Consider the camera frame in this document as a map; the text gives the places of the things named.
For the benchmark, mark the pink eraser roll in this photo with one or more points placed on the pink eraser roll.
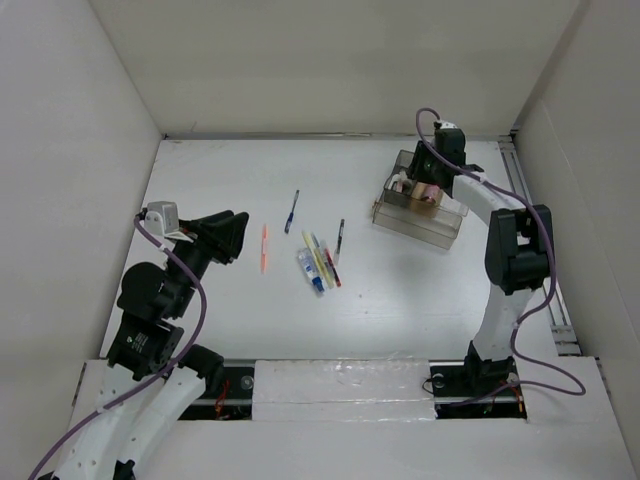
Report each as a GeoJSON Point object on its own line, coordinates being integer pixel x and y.
{"type": "Point", "coordinates": [430, 194]}

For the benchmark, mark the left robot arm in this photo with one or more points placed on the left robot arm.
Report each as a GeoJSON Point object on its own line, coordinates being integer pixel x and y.
{"type": "Point", "coordinates": [155, 368]}

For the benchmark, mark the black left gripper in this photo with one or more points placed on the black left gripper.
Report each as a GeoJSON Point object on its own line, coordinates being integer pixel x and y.
{"type": "Point", "coordinates": [220, 234]}

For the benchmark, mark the blue ballpoint pen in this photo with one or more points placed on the blue ballpoint pen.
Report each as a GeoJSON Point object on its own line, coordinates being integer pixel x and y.
{"type": "Point", "coordinates": [291, 214]}

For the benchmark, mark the red gel pen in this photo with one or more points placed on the red gel pen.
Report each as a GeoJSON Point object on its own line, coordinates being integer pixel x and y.
{"type": "Point", "coordinates": [331, 263]}

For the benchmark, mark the yellow highlighter pen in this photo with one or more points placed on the yellow highlighter pen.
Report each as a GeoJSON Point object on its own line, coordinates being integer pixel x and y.
{"type": "Point", "coordinates": [313, 245]}

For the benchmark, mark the blue clear gel pen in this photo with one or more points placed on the blue clear gel pen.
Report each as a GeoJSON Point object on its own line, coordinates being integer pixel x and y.
{"type": "Point", "coordinates": [318, 242]}

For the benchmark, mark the black gel pen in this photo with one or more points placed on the black gel pen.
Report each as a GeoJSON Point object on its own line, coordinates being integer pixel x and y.
{"type": "Point", "coordinates": [339, 241]}

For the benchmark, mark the clear compartment desk organizer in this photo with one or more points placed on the clear compartment desk organizer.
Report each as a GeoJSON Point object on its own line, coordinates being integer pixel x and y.
{"type": "Point", "coordinates": [404, 213]}

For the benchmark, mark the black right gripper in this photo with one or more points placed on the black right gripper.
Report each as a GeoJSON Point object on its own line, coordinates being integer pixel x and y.
{"type": "Point", "coordinates": [415, 168]}

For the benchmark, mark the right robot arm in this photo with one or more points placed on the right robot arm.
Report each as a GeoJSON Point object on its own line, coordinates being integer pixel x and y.
{"type": "Point", "coordinates": [516, 260]}

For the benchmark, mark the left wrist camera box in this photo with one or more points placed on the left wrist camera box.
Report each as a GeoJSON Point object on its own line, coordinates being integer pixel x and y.
{"type": "Point", "coordinates": [161, 218]}

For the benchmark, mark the orange pen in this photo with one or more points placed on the orange pen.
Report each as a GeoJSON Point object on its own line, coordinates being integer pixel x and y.
{"type": "Point", "coordinates": [264, 249]}

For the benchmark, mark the blue white glue tube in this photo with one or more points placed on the blue white glue tube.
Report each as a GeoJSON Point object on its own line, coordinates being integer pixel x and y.
{"type": "Point", "coordinates": [307, 264]}

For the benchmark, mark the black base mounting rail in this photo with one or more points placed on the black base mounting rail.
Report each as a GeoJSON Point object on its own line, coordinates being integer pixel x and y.
{"type": "Point", "coordinates": [366, 391]}

